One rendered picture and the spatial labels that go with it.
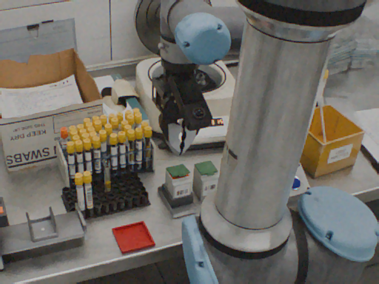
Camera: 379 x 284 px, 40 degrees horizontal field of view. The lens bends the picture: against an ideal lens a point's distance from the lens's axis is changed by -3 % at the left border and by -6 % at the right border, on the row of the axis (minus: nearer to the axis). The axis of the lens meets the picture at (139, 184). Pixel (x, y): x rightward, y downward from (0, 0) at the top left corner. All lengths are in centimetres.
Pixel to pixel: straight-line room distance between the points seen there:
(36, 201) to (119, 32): 59
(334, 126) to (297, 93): 85
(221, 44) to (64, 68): 72
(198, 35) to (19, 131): 55
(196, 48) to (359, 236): 35
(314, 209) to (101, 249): 48
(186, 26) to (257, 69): 31
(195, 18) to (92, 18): 72
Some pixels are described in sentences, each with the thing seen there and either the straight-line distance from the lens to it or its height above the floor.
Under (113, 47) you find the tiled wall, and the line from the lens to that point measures 154.
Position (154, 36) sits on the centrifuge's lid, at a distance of 150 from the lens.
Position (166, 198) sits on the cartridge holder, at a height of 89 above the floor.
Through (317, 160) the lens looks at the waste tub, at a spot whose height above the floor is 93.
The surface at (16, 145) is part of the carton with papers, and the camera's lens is 121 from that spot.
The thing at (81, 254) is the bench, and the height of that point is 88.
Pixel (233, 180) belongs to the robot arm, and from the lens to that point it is 58.
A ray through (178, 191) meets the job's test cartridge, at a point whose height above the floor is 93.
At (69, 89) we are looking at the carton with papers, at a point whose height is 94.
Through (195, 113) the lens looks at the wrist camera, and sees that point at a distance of 92.
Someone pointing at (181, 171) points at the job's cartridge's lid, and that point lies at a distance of 108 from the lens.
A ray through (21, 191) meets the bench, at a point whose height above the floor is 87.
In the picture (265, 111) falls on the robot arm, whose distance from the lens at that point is 51.
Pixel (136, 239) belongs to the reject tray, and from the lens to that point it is 106.
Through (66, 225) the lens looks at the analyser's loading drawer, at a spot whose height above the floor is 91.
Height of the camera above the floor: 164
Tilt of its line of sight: 40 degrees down
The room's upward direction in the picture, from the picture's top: straight up
